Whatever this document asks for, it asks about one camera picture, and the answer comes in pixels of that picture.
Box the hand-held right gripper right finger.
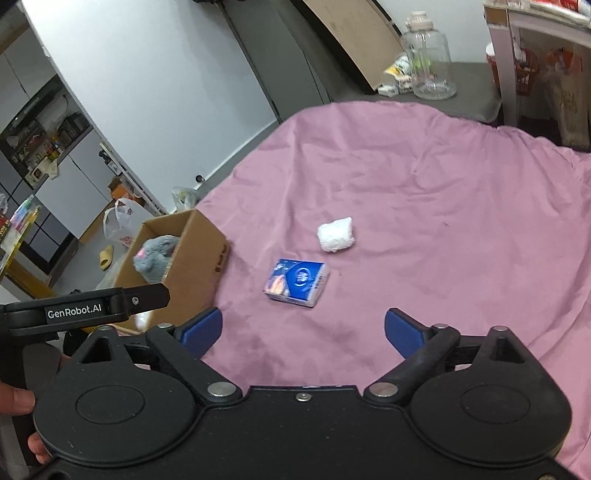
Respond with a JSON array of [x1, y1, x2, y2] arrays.
[[364, 308, 546, 408]]

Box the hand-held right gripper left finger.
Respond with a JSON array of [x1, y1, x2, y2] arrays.
[[60, 307, 243, 408]]

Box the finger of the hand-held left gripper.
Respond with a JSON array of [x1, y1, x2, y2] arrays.
[[121, 283, 172, 315]]

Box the grey plush toy pink nose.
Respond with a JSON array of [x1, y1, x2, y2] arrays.
[[133, 235, 181, 283]]

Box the brown cardboard box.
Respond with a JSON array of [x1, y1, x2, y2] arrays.
[[112, 209, 232, 335]]

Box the blue tissue packet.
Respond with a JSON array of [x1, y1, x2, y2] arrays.
[[263, 258, 331, 308]]

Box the white soft wad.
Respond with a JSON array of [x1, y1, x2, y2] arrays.
[[317, 216, 357, 254]]

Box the person's left hand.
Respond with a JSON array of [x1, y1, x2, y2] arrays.
[[0, 383, 52, 466]]

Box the white plastic bag red print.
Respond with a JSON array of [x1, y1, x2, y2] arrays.
[[102, 198, 156, 250]]

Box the colourful printed box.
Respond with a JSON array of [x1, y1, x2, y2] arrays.
[[0, 194, 43, 274]]

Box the grey plastic bag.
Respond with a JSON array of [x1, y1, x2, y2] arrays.
[[172, 186, 202, 213]]

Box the white kitchen cabinets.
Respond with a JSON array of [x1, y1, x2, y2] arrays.
[[0, 28, 118, 278]]

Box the pink bedsheet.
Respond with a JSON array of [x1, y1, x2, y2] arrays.
[[134, 100, 591, 480]]

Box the clear plastic water jug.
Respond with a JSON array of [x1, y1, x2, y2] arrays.
[[401, 11, 458, 101]]

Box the grey door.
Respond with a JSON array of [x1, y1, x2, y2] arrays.
[[222, 0, 334, 126]]

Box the beige paper bag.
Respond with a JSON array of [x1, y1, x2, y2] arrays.
[[545, 48, 591, 151]]

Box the white desk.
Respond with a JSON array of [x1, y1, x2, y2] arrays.
[[482, 0, 591, 127]]

